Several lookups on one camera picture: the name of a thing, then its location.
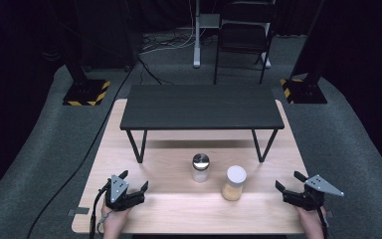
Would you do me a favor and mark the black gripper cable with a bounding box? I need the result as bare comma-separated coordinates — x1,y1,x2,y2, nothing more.
316,206,330,239
89,185,111,239

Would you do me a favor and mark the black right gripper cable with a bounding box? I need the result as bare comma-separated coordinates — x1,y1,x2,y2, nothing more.
316,206,330,239

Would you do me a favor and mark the long black floor cable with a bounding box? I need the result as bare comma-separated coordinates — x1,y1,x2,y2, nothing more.
25,58,167,239

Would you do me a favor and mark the black striped stand base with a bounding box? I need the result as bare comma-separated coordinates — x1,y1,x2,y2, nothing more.
62,79,111,107
280,78,328,105

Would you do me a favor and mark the white desk leg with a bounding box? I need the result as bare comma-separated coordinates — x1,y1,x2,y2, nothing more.
192,0,202,70

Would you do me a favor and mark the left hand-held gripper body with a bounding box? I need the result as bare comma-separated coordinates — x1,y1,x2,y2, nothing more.
104,174,146,212

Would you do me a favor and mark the bundle of floor cables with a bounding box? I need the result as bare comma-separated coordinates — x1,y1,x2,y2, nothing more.
138,31,197,56

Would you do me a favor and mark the black stand post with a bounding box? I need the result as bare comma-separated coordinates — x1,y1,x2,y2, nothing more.
290,0,327,83
46,0,89,84

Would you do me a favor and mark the black folding chair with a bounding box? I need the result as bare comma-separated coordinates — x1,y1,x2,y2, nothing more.
213,1,279,86

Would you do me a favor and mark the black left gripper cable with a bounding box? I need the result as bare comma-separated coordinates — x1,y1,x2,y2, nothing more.
89,185,111,239

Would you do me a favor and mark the white lid glass jar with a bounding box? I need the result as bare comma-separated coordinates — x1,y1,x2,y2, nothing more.
221,164,248,202

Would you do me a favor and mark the person's right hand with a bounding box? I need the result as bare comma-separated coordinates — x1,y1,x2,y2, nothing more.
294,204,327,232

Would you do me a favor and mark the dark wheeled cart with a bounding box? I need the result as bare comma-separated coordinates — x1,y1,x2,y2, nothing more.
74,0,138,73

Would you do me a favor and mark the black raised shelf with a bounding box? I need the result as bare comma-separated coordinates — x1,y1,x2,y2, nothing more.
119,84,286,164

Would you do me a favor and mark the silver lid glass jar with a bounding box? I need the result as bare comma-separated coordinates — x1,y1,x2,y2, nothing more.
191,152,211,183

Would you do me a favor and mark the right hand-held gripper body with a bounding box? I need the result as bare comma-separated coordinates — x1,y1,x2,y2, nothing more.
282,174,345,212

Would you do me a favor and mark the grey box under desk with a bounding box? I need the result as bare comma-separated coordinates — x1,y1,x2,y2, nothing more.
198,13,221,30

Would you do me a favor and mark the person's left hand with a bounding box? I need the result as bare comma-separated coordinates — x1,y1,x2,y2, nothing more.
100,200,132,232

